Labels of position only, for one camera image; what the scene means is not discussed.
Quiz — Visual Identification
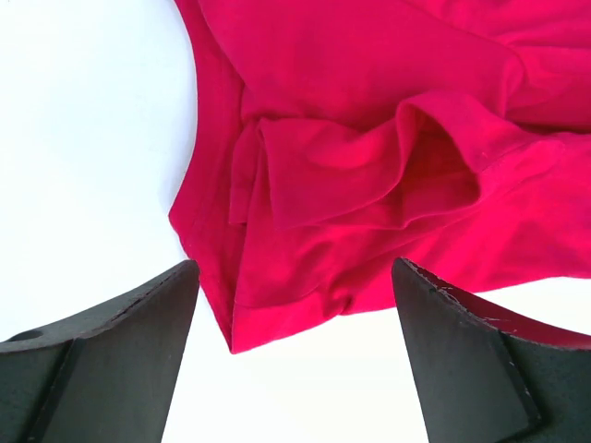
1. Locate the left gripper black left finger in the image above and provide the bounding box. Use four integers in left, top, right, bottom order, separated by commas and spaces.
1, 260, 199, 443

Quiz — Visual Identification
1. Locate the crimson red t shirt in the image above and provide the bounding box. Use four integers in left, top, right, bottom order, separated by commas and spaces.
170, 1, 590, 353

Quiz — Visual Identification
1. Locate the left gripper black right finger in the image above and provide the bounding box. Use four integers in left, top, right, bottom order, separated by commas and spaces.
392, 258, 590, 443

